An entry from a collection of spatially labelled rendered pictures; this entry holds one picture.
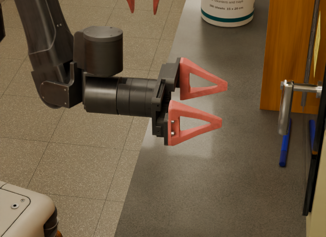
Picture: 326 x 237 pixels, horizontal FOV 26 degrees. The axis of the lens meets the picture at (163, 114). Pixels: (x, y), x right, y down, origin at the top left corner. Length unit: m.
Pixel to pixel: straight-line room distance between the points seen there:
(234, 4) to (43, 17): 0.71
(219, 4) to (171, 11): 2.19
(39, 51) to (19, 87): 2.20
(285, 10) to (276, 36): 0.06
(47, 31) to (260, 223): 0.45
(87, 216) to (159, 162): 1.30
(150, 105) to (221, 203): 0.25
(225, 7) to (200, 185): 0.58
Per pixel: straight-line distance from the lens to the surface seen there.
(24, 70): 3.39
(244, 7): 1.69
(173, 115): 0.97
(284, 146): 1.30
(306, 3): 1.30
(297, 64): 1.36
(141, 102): 1.02
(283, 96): 1.01
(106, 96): 1.03
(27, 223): 2.15
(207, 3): 1.69
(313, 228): 1.10
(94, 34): 1.02
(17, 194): 2.24
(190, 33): 1.67
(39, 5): 1.06
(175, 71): 1.04
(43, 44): 1.06
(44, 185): 2.69
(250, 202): 1.19
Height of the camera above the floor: 1.74
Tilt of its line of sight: 35 degrees down
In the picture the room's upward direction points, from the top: straight up
